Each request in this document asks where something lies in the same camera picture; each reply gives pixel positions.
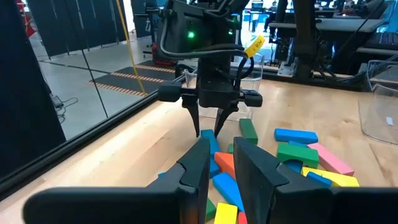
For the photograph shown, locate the black keyboard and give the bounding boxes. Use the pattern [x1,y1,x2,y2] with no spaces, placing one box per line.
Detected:
[365,30,398,52]

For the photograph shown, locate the black room divider panels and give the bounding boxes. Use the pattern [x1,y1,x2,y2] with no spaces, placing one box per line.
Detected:
[26,0,128,58]

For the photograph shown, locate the orange triangular wooden block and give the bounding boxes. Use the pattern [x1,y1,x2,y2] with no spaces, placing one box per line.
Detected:
[214,151,236,180]

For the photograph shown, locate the black partition screen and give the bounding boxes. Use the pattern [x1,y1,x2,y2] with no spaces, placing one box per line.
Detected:
[0,0,67,181]

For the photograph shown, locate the clear plastic bin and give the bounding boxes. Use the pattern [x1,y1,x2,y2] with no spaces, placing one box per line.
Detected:
[357,58,398,146]
[183,53,265,123]

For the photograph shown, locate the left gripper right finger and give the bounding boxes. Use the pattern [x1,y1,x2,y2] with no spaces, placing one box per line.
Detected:
[233,136,398,224]

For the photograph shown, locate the black mat orange stripes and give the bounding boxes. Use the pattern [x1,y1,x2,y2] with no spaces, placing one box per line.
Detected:
[110,60,178,84]
[86,72,166,97]

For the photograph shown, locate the pink long wooden block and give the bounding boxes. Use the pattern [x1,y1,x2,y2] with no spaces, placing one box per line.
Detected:
[307,142,356,177]

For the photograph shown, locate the yellow long wooden block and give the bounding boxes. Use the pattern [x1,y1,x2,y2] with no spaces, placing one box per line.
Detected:
[213,202,239,224]
[301,166,361,188]

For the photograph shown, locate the grey desk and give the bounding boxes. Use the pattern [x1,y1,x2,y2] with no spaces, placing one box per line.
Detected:
[269,17,386,34]

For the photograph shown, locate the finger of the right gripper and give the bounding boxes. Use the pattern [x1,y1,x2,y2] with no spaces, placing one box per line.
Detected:
[214,104,240,138]
[182,101,201,138]

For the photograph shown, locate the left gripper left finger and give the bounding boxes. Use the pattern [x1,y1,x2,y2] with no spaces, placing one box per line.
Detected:
[23,138,211,224]

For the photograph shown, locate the red object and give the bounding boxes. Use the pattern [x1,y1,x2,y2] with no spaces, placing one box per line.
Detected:
[17,0,37,39]

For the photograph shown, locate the blue long wooden block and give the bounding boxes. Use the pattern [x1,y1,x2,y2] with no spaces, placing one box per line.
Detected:
[274,128,319,145]
[211,172,246,213]
[209,155,221,179]
[200,129,222,157]

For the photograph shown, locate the black floor cable with adapter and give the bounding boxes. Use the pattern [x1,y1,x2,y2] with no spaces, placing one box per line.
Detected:
[50,94,79,124]

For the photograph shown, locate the person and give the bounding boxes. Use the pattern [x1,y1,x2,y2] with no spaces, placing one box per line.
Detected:
[263,1,280,33]

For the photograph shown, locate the white frame bracket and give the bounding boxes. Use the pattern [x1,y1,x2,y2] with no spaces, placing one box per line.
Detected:
[277,60,295,78]

